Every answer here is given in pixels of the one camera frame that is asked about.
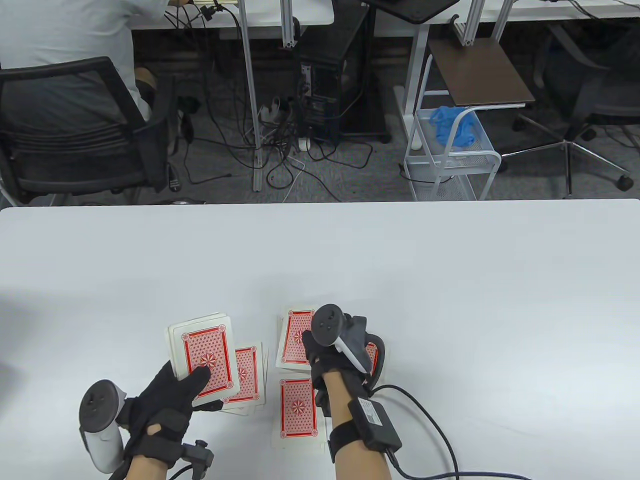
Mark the person's left hand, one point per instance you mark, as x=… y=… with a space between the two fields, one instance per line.
x=160 y=400

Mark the person's right hand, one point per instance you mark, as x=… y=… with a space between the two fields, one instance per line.
x=320 y=365

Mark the deck of red-backed playing cards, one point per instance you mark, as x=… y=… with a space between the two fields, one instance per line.
x=205 y=345

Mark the person's right forearm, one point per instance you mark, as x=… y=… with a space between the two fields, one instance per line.
x=342 y=400

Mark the person's left forearm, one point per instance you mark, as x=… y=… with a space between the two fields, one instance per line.
x=142 y=472

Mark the dark grey right controller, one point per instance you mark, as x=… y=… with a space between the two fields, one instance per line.
x=327 y=322

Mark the grey and white left controller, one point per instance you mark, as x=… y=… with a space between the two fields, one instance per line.
x=97 y=402

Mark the white plug adapter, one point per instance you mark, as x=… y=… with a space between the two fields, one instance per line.
x=304 y=144

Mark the white power strip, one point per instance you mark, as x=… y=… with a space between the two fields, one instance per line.
x=270 y=112

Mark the black mesh office chair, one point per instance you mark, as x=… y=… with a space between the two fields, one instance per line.
x=75 y=150

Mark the blue plastic bag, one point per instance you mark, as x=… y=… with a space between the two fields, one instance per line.
x=452 y=127

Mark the black computer tower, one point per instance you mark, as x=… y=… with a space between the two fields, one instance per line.
x=340 y=65

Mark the brown wooden board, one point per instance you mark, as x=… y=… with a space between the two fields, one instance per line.
x=475 y=75

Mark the white office desk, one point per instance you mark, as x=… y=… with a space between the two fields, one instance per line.
x=525 y=15
x=270 y=15

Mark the black tray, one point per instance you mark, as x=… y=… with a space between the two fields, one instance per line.
x=415 y=10

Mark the dark grey office chair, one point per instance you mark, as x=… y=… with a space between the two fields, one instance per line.
x=600 y=95

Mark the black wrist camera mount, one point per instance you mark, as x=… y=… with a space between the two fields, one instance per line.
x=197 y=457

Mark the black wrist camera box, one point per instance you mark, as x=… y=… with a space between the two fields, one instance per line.
x=375 y=425

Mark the long aluminium profile post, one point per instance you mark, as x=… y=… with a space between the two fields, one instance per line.
x=248 y=75

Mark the short aluminium profile post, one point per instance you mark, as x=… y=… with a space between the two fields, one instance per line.
x=287 y=25
x=472 y=25
x=501 y=20

